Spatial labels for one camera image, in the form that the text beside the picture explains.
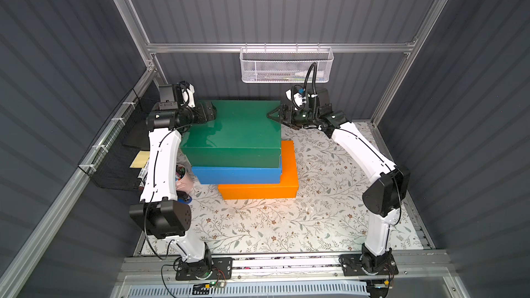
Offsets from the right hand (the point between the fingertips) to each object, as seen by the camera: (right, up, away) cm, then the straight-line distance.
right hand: (276, 117), depth 77 cm
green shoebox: (-12, -7, -8) cm, 16 cm away
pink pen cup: (-39, -26, +10) cm, 48 cm away
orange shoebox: (+5, -29, +8) cm, 30 cm away
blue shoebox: (-27, -24, +10) cm, 38 cm away
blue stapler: (-39, -35, +13) cm, 54 cm away
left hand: (-27, +2, -1) cm, 27 cm away
